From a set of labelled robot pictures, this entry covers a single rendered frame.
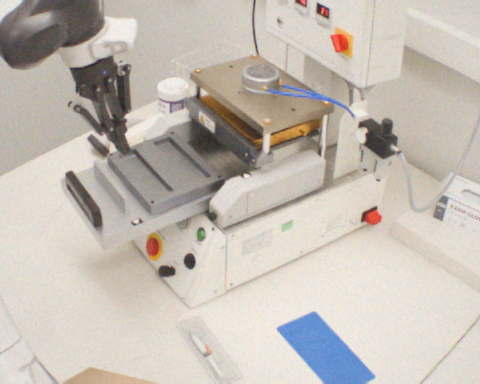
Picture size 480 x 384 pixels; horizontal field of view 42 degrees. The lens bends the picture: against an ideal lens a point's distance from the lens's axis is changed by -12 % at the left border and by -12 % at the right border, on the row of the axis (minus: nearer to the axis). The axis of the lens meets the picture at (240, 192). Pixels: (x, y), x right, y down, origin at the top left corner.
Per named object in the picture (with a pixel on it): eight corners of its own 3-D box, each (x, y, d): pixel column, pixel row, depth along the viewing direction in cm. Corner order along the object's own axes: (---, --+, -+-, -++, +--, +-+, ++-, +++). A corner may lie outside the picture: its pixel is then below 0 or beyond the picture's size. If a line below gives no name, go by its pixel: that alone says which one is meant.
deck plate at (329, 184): (299, 97, 176) (299, 94, 175) (391, 164, 154) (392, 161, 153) (140, 149, 154) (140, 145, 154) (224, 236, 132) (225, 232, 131)
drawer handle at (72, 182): (74, 184, 135) (72, 168, 133) (103, 224, 126) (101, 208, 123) (65, 187, 134) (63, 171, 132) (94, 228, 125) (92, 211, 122)
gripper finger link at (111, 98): (92, 73, 108) (98, 68, 108) (110, 117, 116) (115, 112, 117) (105, 81, 106) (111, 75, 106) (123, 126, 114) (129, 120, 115)
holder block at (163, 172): (173, 140, 149) (173, 130, 147) (224, 188, 136) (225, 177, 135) (107, 164, 141) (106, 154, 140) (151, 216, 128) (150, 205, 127)
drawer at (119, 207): (178, 150, 153) (178, 120, 148) (234, 203, 139) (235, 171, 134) (62, 193, 139) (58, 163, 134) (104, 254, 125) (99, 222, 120)
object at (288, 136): (262, 93, 157) (264, 57, 151) (324, 138, 143) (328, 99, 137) (197, 112, 149) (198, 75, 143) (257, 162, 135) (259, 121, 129)
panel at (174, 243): (119, 223, 159) (144, 153, 153) (184, 302, 140) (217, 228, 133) (112, 223, 158) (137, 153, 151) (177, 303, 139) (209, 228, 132)
